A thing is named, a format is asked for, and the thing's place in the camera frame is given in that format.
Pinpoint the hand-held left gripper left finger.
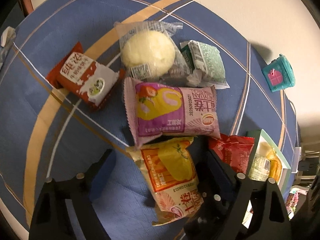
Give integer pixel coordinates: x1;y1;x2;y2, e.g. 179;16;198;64
28;149;117;240

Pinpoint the large clear-wrapped white bun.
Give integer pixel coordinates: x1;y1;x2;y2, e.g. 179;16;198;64
114;21;190;80

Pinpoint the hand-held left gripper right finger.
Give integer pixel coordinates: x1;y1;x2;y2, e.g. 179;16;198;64
206;149;292;240

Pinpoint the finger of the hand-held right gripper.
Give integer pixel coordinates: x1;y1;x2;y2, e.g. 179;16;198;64
184;177;238;240

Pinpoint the pink board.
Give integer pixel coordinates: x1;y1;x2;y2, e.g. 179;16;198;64
21;0;34;14

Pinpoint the thin cable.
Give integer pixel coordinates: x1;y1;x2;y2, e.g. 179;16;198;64
289;99;299;133

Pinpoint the white tray with teal rim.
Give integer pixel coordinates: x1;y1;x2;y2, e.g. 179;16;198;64
246;129;292;200

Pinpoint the red and white biscuit packet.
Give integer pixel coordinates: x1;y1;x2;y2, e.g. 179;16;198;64
47;42;125;113

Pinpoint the small red snack packet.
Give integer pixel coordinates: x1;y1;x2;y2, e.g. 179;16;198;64
208;134;255;174

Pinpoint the mint green snack packet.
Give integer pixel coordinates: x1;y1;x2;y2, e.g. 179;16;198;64
180;40;230;90

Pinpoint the blue and white wrapper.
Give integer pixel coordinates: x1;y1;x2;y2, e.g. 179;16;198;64
0;26;17;68

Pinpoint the pink roll cake packet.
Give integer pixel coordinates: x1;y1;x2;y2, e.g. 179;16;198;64
123;77;222;148

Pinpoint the white power strip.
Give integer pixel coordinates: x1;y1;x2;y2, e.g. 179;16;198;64
291;146;304;174

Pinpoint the white shelf unit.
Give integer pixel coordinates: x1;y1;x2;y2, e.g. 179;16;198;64
291;142;320;188

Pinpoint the colourful toy clutter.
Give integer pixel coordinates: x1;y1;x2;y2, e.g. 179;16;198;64
285;189;300;220

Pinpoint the yellow roll cake packet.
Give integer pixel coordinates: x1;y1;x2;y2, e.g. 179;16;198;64
126;137;200;227

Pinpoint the clear yellow cake packet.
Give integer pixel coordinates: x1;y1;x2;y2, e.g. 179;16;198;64
268;158;283;183

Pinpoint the blue plaid tablecloth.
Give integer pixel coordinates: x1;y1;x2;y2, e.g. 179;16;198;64
0;0;300;240

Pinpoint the small black box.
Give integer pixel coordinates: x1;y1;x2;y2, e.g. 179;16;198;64
299;160;312;173

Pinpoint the teal house-shaped tin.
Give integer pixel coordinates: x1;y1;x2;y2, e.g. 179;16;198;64
262;54;295;92

